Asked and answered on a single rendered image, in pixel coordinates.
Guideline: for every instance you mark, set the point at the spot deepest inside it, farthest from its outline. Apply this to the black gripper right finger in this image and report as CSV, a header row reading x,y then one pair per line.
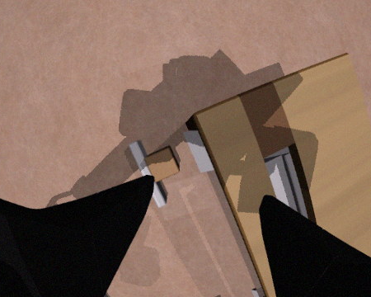
x,y
307,261

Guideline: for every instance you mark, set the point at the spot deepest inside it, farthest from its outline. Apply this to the brown box with clear front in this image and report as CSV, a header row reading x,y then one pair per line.
x,y
305,139

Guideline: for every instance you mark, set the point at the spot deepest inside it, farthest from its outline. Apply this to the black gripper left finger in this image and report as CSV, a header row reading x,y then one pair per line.
x,y
74,249

